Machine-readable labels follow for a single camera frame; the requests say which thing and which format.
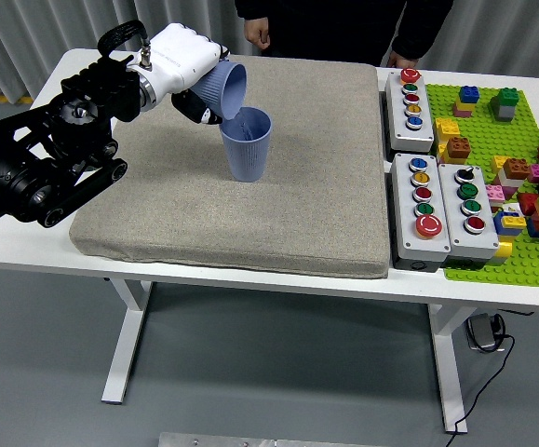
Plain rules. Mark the red building block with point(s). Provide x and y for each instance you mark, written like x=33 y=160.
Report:
x=527 y=204

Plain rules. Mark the person's right hand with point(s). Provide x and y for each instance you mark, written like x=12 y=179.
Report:
x=257 y=32

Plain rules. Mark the grey-brown fabric mat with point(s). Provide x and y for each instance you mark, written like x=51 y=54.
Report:
x=297 y=186

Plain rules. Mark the blue building block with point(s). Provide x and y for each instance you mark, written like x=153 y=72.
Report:
x=502 y=230
x=469 y=94

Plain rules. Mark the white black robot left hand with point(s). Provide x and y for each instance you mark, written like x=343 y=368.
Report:
x=180 y=56

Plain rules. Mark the grey five-button control box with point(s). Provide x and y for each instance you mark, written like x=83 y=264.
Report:
x=404 y=135
x=411 y=242

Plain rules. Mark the grey power adapter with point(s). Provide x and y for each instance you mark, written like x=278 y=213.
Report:
x=481 y=331

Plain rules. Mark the magenta building block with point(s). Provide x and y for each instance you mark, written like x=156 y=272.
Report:
x=538 y=173

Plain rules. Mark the grey four-button control box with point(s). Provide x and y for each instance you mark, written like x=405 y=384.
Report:
x=455 y=235

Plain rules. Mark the green building baseplate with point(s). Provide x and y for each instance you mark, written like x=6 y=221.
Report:
x=483 y=135

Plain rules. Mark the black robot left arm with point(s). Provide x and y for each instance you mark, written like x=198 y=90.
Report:
x=87 y=93

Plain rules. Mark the brown building block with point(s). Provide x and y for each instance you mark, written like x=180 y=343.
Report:
x=516 y=168
x=459 y=149

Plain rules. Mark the grey pleated curtain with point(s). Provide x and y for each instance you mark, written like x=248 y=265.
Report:
x=41 y=23

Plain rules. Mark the blue ribbed plastic cup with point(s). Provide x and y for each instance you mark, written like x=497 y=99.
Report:
x=250 y=153
x=222 y=84

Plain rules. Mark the grey building block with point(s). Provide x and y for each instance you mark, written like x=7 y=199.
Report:
x=506 y=113

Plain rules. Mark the pink building block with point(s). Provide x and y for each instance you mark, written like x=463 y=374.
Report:
x=462 y=112
x=494 y=193

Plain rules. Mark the person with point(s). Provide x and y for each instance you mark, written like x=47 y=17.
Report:
x=343 y=28

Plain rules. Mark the person's left hand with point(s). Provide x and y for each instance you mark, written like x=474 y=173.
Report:
x=401 y=60

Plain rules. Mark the yellow building block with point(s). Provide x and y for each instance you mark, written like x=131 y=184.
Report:
x=503 y=251
x=447 y=130
x=464 y=106
x=498 y=164

